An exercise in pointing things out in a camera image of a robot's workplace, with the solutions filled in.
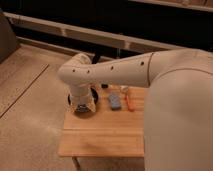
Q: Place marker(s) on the small black cube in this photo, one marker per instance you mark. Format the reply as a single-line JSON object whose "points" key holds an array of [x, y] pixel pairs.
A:
{"points": [[104, 86]]}

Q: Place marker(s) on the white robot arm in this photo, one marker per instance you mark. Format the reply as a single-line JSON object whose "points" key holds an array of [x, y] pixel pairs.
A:
{"points": [[178, 108]]}

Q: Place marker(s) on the wooden table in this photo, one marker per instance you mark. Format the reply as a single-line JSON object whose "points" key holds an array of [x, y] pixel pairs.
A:
{"points": [[107, 132]]}

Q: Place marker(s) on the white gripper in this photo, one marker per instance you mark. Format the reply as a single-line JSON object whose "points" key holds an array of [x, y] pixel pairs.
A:
{"points": [[82, 96]]}

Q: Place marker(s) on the orange marker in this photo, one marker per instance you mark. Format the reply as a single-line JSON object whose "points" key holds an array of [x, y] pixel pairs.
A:
{"points": [[129, 103]]}

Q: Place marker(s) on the clear plastic bottle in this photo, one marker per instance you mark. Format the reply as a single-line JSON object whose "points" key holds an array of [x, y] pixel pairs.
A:
{"points": [[124, 89]]}

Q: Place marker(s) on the black bowl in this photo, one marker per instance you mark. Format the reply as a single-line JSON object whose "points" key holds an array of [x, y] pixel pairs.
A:
{"points": [[84, 109]]}

